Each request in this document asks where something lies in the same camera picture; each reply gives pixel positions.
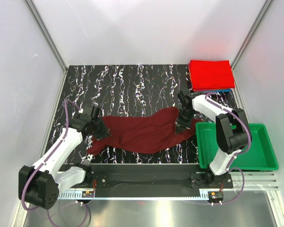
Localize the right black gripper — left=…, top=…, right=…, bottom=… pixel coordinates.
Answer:
left=175, top=108, right=196, bottom=135

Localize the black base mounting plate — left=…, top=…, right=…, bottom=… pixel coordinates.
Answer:
left=60, top=164, right=233, bottom=200

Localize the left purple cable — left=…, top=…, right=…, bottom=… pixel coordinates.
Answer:
left=21, top=99, right=93, bottom=227

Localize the connector box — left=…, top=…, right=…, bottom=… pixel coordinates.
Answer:
left=81, top=191, right=95, bottom=199
left=209, top=191, right=224, bottom=200

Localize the left aluminium frame post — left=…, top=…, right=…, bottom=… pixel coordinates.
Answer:
left=24, top=0, right=68, bottom=73

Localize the right aluminium frame post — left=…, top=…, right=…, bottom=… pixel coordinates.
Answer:
left=231, top=0, right=274, bottom=70

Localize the aluminium frame post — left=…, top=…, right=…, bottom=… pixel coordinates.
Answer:
left=231, top=0, right=274, bottom=70
left=24, top=0, right=68, bottom=73

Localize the folded blue t-shirt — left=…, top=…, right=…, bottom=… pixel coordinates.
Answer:
left=201, top=88, right=231, bottom=93

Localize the folded bright red t-shirt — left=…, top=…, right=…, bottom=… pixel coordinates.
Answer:
left=188, top=60, right=235, bottom=91

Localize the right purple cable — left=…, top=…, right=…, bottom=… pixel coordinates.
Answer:
left=204, top=92, right=253, bottom=205

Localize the dark red t-shirt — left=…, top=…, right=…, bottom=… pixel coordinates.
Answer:
left=87, top=107, right=201, bottom=155

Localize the purple cable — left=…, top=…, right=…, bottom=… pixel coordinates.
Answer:
left=21, top=99, right=93, bottom=227
left=204, top=92, right=253, bottom=205

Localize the right connector box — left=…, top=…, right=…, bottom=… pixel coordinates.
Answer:
left=209, top=191, right=224, bottom=200

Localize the left connector box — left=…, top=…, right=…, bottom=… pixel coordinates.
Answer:
left=81, top=191, right=95, bottom=199

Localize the aluminium front rail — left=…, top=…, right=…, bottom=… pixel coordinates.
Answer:
left=13, top=166, right=284, bottom=227

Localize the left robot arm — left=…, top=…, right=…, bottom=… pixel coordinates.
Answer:
left=18, top=105, right=111, bottom=210

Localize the green plastic tray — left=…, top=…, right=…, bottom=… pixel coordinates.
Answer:
left=195, top=122, right=279, bottom=171

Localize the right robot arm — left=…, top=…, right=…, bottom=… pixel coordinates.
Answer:
left=175, top=91, right=252, bottom=188

